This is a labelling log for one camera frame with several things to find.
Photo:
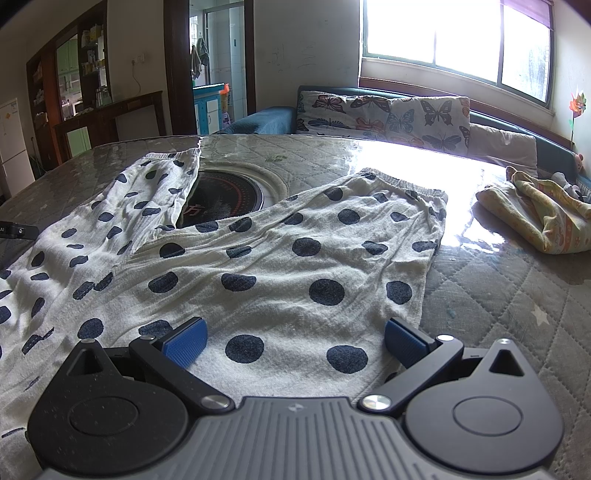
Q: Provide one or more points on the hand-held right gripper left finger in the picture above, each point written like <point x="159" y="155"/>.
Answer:
<point x="187" y="345"/>

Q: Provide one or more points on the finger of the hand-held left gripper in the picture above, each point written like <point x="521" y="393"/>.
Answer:
<point x="16" y="230"/>

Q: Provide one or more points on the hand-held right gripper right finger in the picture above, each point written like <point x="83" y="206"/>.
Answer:
<point x="404" y="345"/>

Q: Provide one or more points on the white towel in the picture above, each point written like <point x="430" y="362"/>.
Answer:
<point x="277" y="286"/>

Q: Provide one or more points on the white refrigerator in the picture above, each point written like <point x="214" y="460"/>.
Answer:
<point x="14" y="147"/>

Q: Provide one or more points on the grey quilted star table cover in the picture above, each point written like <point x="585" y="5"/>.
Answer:
<point x="485" y="295"/>

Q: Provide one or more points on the dark wooden shelf cabinet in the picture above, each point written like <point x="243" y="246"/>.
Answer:
<point x="48" y="78"/>

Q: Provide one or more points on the round black induction cooker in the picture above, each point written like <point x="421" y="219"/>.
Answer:
<point x="226" y="194"/>

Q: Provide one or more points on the yellow patterned folded cloth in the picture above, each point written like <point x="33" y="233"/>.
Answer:
<point x="549" y="217"/>

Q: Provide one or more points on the beige cushion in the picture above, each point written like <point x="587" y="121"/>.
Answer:
<point x="503" y="147"/>

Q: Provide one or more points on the blue and white cabinet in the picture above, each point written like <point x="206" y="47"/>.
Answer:
<point x="205" y="110"/>

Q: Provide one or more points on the grey plush toy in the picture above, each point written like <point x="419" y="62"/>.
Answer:
<point x="565" y="182"/>

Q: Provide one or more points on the butterfly print cushion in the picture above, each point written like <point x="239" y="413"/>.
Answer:
<point x="369" y="113"/>

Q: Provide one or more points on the blue sofa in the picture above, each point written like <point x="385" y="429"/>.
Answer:
<point x="263" y="122"/>

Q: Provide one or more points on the hanging towel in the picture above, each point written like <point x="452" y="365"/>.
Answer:
<point x="197" y="60"/>

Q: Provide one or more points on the pink plush toy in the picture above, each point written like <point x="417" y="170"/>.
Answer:
<point x="580" y="162"/>

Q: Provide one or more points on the colourful pinwheel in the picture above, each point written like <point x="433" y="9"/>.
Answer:
<point x="577" y="104"/>

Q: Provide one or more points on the window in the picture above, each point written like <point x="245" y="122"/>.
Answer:
<point x="438" y="37"/>

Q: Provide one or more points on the purple window blind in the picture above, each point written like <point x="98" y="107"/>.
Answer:
<point x="531" y="11"/>

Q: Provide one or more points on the white wall socket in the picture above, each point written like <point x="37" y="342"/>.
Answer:
<point x="138" y="59"/>

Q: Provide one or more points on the dark wooden door frame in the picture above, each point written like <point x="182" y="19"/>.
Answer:
<point x="178" y="69"/>

